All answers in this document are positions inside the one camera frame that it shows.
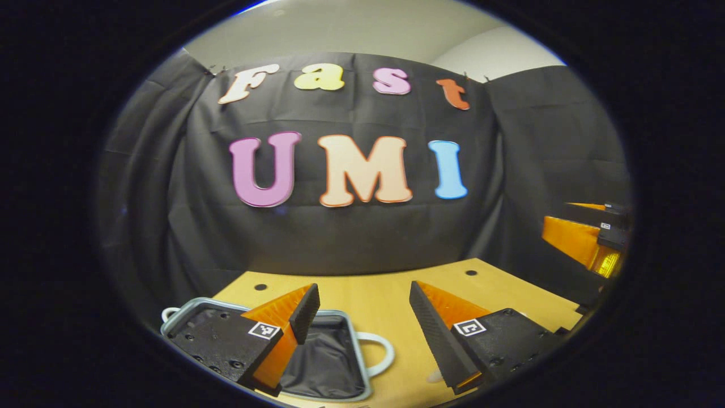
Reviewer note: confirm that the black backdrop cloth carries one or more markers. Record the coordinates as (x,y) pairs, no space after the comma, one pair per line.
(351,238)

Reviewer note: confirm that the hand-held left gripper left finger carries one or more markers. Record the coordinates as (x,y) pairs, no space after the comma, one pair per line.
(305,314)

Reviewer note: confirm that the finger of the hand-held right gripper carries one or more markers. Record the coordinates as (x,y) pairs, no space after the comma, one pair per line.
(569,241)
(595,214)

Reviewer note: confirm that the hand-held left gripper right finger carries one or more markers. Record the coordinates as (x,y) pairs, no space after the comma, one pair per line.
(433,334)

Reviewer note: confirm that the light blue suitcase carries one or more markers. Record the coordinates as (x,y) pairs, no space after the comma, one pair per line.
(328,362)

